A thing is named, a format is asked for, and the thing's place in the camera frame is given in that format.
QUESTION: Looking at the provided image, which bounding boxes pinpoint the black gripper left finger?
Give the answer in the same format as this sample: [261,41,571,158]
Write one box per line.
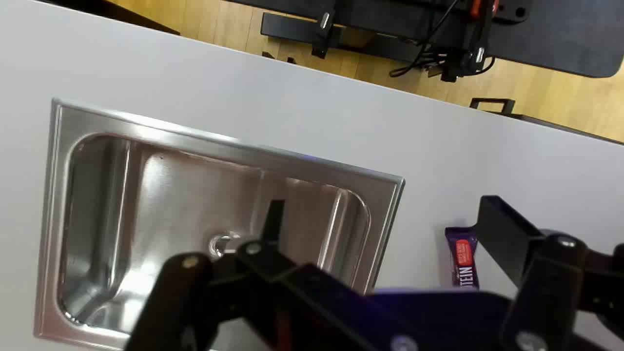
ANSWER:
[124,197,407,351]

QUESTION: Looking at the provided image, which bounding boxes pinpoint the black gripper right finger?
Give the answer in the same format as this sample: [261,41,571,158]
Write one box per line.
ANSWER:
[475,193,624,351]

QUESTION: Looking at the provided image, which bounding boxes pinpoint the purple chocolate bar wrapper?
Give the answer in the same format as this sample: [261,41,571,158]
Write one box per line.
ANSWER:
[444,225,483,291]

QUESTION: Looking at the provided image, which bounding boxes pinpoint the stainless steel sink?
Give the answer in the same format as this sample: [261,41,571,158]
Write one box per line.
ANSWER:
[33,98,407,351]

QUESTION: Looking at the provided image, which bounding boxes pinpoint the black equipment stand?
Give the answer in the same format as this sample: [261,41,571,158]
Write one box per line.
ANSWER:
[226,0,624,80]

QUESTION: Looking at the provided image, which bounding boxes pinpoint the black rectangular handle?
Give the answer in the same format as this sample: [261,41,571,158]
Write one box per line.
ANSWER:
[468,96,518,121]

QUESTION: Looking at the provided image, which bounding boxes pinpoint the black cable bundle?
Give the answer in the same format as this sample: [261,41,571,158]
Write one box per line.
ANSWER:
[388,0,501,84]

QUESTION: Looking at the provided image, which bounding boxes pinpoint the black desk bracket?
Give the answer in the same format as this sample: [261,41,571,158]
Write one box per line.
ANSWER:
[259,10,347,61]

